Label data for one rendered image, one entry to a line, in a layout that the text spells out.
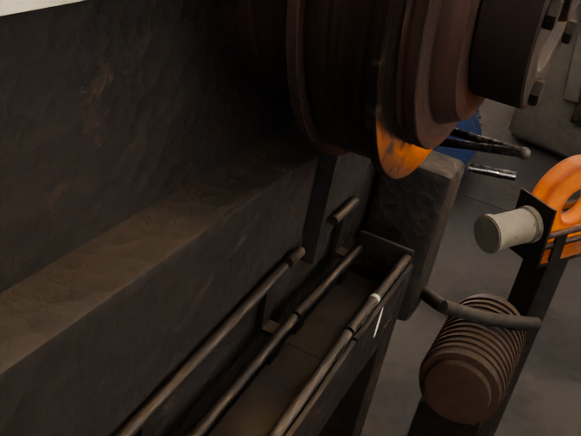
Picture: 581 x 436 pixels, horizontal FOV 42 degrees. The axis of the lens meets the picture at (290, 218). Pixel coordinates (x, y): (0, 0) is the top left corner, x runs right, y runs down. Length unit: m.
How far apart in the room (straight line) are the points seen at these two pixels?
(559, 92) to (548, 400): 1.82
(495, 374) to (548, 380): 0.97
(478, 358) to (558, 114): 2.52
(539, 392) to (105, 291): 1.65
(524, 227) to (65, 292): 0.82
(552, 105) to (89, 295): 3.18
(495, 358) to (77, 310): 0.78
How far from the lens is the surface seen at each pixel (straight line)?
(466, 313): 1.13
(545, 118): 3.61
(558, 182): 1.23
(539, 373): 2.14
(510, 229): 1.18
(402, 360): 1.99
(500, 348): 1.20
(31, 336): 0.49
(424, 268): 1.07
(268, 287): 0.76
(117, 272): 0.55
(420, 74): 0.58
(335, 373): 0.77
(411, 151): 0.73
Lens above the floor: 1.18
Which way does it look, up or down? 28 degrees down
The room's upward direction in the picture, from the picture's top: 12 degrees clockwise
